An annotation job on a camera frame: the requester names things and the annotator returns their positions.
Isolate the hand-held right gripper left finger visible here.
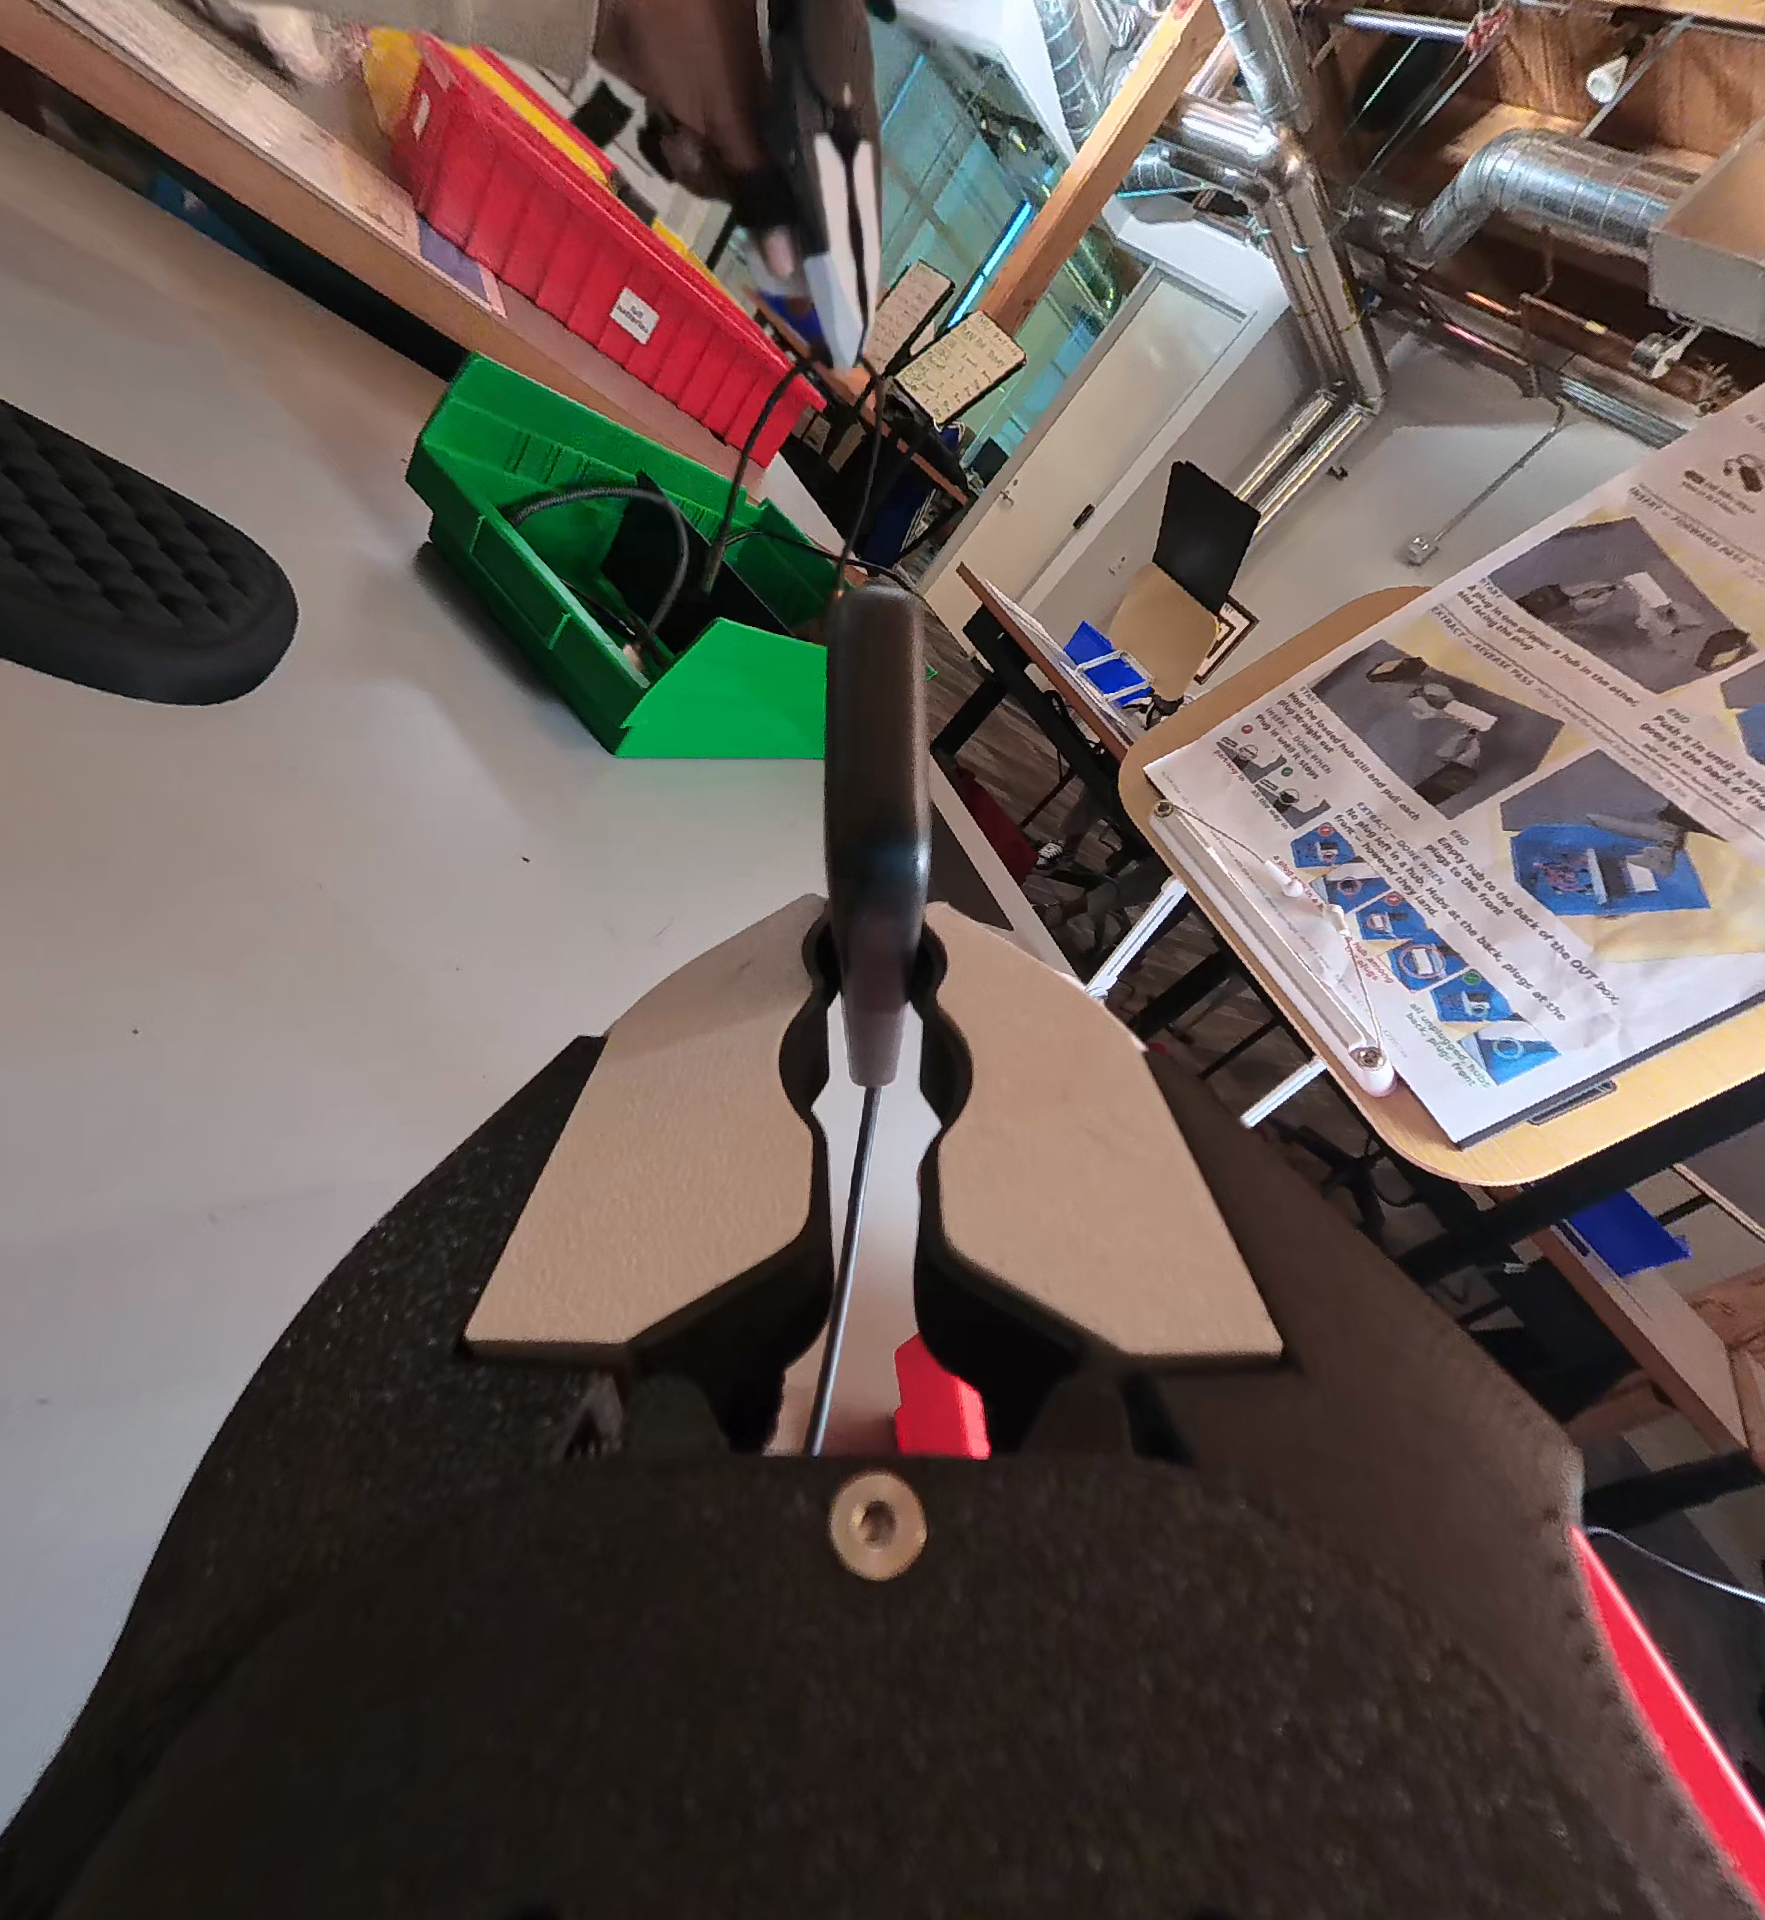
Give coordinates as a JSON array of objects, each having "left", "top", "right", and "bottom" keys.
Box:
[{"left": 465, "top": 895, "right": 836, "bottom": 1370}]

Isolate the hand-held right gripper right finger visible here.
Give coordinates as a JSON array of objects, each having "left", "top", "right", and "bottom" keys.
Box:
[{"left": 915, "top": 903, "right": 1287, "bottom": 1373}]

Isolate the thin black cable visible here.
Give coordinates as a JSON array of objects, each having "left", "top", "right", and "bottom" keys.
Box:
[{"left": 803, "top": 1083, "right": 886, "bottom": 1457}]

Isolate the red plastic bin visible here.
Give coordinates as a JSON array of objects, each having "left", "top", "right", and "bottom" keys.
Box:
[{"left": 894, "top": 1334, "right": 1765, "bottom": 1920}]

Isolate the green plastic bin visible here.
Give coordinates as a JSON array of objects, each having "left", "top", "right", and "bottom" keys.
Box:
[{"left": 404, "top": 352, "right": 943, "bottom": 758}]

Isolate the slim black usb hub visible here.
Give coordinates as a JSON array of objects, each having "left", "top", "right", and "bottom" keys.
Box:
[{"left": 820, "top": 586, "right": 932, "bottom": 1086}]

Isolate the person's left forearm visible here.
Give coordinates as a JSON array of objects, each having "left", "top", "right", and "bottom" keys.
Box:
[{"left": 281, "top": 0, "right": 598, "bottom": 81}]

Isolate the person's left hand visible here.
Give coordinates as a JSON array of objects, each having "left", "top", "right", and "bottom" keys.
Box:
[{"left": 591, "top": 0, "right": 770, "bottom": 170}]

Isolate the background document board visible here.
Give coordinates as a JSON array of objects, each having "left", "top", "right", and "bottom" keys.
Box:
[
  {"left": 859, "top": 263, "right": 956, "bottom": 377},
  {"left": 894, "top": 313, "right": 1029, "bottom": 426}
]

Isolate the wooden support column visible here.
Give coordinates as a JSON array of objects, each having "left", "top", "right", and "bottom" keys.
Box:
[{"left": 972, "top": 0, "right": 1230, "bottom": 339}]

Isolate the long red storage bin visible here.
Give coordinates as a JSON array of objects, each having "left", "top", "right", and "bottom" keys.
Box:
[{"left": 390, "top": 38, "right": 827, "bottom": 469}]

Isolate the black bin divider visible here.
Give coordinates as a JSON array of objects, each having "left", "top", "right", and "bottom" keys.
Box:
[{"left": 600, "top": 472, "right": 722, "bottom": 635}]

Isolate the yellow storage bin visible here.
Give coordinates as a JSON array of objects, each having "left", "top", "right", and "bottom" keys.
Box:
[{"left": 359, "top": 27, "right": 613, "bottom": 181}]

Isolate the background black board stand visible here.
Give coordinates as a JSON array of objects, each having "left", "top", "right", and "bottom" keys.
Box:
[{"left": 1108, "top": 464, "right": 1263, "bottom": 708}]

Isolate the white document stand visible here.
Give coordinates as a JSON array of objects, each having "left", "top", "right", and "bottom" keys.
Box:
[{"left": 1084, "top": 586, "right": 1765, "bottom": 1195}]

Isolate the printed instruction sheet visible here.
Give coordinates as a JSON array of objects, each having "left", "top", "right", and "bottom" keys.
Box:
[{"left": 1144, "top": 348, "right": 1765, "bottom": 1149}]

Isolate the black wrist rest pad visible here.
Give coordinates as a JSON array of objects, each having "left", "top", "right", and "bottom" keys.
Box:
[{"left": 0, "top": 355, "right": 299, "bottom": 708}]

